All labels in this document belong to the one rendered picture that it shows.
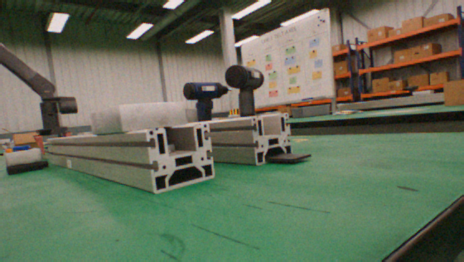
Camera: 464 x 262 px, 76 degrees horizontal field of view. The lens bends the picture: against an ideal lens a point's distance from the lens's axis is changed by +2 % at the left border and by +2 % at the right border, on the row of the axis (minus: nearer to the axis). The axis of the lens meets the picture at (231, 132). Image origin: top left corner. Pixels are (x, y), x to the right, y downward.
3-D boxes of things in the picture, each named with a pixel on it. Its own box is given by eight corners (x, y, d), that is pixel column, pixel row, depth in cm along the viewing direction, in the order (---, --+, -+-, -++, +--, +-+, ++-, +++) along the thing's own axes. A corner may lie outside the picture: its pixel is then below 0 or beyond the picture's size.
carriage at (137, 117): (94, 149, 55) (89, 113, 55) (149, 141, 62) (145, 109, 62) (125, 150, 43) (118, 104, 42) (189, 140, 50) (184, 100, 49)
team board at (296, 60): (244, 172, 442) (229, 43, 432) (268, 166, 472) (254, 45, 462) (332, 184, 323) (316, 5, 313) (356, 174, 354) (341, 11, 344)
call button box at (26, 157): (6, 172, 86) (2, 152, 85) (45, 166, 92) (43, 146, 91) (7, 175, 79) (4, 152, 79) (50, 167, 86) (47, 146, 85)
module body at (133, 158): (50, 163, 99) (46, 138, 99) (83, 158, 106) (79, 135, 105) (154, 194, 38) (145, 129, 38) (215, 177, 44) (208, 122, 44)
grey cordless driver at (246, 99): (229, 151, 75) (219, 66, 74) (258, 142, 93) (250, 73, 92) (255, 150, 72) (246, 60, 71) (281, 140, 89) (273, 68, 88)
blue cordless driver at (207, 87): (187, 147, 100) (179, 84, 99) (230, 139, 113) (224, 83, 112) (200, 147, 94) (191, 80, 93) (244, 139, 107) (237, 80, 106)
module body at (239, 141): (108, 154, 111) (105, 132, 111) (134, 149, 118) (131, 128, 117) (256, 166, 50) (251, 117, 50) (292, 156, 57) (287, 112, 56)
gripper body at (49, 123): (69, 131, 119) (65, 113, 118) (38, 133, 112) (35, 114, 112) (65, 131, 124) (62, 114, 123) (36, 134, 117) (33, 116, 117)
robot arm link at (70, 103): (39, 87, 119) (41, 84, 113) (71, 86, 126) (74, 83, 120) (43, 116, 120) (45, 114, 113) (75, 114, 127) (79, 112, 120)
